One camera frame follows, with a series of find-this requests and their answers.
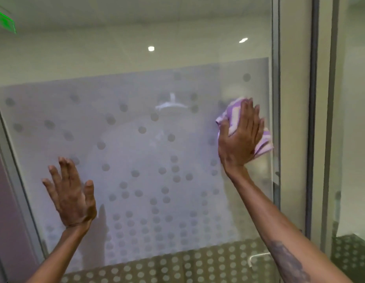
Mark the person's left hand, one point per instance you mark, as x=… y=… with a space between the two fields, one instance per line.
x=73 y=203

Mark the person's left little finger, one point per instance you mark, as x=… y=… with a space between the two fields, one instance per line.
x=48 y=190

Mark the person's right hand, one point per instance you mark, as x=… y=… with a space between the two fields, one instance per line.
x=237 y=147

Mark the person's left thumb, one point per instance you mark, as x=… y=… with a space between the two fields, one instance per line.
x=90 y=193

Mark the dotted glass side panel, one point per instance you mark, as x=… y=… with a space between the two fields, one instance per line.
x=355 y=173

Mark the frosted dotted glass door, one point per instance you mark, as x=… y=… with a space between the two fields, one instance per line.
x=141 y=162

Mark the person's right middle finger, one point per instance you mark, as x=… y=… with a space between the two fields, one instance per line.
x=253 y=119

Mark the grey metal door frame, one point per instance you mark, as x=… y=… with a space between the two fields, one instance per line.
x=294 y=114

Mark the person's left forearm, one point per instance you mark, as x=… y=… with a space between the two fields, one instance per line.
x=60 y=256

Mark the person's left middle finger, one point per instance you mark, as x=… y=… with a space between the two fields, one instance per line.
x=64 y=172

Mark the person's right forearm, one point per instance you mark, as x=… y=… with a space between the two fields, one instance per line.
x=276 y=229

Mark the person's right thumb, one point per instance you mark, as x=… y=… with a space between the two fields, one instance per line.
x=224 y=129

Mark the purple white striped cloth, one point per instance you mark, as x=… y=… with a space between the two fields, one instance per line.
x=266 y=142

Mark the green lit exit sign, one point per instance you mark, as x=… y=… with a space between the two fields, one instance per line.
x=5 y=22

